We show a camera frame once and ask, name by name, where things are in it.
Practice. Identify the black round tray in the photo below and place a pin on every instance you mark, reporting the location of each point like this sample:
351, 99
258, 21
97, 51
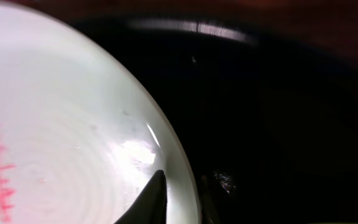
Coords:
269, 125

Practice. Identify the light blue plate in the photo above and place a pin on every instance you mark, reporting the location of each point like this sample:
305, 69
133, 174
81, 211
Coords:
80, 137

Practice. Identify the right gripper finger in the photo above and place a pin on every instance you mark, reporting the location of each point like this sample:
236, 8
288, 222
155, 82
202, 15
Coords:
150, 207

